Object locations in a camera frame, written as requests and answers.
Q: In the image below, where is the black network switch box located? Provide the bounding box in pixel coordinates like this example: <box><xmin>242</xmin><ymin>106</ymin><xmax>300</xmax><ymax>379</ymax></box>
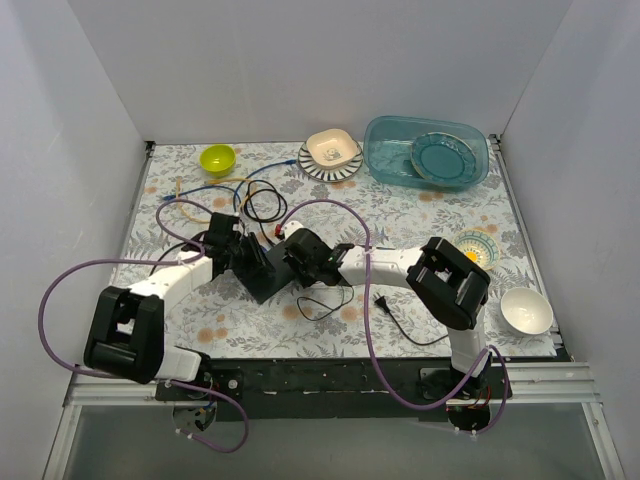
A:
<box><xmin>240</xmin><ymin>245</ymin><xmax>295</xmax><ymax>304</ymax></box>

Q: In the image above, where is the thin black power cable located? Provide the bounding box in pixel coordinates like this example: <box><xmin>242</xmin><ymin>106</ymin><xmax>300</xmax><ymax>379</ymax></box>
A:
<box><xmin>295</xmin><ymin>287</ymin><xmax>449</xmax><ymax>347</ymax></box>

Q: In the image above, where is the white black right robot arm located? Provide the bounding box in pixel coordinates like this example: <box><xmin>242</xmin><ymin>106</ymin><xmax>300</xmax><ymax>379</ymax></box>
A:
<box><xmin>279</xmin><ymin>222</ymin><xmax>490</xmax><ymax>398</ymax></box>

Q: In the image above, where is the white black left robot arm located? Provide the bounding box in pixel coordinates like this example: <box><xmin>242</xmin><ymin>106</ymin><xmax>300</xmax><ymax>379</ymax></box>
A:
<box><xmin>84</xmin><ymin>213</ymin><xmax>275</xmax><ymax>400</ymax></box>

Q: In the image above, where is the floral patterned table mat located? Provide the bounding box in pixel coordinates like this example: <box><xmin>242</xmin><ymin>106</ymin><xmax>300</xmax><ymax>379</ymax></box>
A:
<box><xmin>113</xmin><ymin>143</ymin><xmax>556</xmax><ymax>359</ymax></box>

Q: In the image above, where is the lime green plastic bowl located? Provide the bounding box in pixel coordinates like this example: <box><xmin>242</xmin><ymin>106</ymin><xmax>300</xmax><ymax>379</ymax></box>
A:
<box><xmin>199</xmin><ymin>144</ymin><xmax>236</xmax><ymax>178</ymax></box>

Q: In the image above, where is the striped white blue plate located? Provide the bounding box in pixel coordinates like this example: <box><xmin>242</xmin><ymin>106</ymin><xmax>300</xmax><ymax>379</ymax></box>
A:
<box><xmin>297</xmin><ymin>142</ymin><xmax>364</xmax><ymax>183</ymax></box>

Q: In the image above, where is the cream square panda bowl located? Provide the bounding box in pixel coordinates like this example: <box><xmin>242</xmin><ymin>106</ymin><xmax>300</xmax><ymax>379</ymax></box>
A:
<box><xmin>306</xmin><ymin>128</ymin><xmax>359</xmax><ymax>169</ymax></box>

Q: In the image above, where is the teal transparent plastic tub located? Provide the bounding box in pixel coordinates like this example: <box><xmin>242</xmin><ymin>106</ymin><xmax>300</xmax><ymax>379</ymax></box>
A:
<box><xmin>363</xmin><ymin>116</ymin><xmax>489</xmax><ymax>192</ymax></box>

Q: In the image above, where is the teal glass plate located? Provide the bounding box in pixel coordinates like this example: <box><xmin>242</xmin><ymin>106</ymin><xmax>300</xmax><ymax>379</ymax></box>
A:
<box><xmin>410</xmin><ymin>132</ymin><xmax>481</xmax><ymax>187</ymax></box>

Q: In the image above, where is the patterned teal yellow small bowl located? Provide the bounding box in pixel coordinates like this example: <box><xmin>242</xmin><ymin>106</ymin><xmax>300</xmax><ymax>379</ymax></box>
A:
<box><xmin>451</xmin><ymin>229</ymin><xmax>501</xmax><ymax>270</ymax></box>

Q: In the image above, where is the white ceramic bowl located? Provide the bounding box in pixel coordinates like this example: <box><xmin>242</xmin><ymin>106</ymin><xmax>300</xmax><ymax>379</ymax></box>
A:
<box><xmin>500</xmin><ymin>287</ymin><xmax>553</xmax><ymax>336</ymax></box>

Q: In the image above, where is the black looped cable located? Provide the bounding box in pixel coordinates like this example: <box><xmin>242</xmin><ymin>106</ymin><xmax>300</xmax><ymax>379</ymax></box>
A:
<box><xmin>159</xmin><ymin>180</ymin><xmax>289</xmax><ymax>261</ymax></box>

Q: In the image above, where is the blue ethernet cable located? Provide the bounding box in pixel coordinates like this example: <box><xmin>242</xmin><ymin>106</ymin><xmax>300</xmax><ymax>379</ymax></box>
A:
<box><xmin>164</xmin><ymin>158</ymin><xmax>296</xmax><ymax>221</ymax></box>

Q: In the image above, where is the yellow ethernet cable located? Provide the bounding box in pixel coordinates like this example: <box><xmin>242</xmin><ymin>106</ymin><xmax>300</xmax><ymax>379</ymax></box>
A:
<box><xmin>172</xmin><ymin>177</ymin><xmax>256</xmax><ymax>226</ymax></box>

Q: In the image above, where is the aluminium frame rail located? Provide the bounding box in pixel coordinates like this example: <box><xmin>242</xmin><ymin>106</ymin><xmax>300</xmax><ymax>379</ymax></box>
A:
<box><xmin>64</xmin><ymin>362</ymin><xmax>601</xmax><ymax>406</ymax></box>

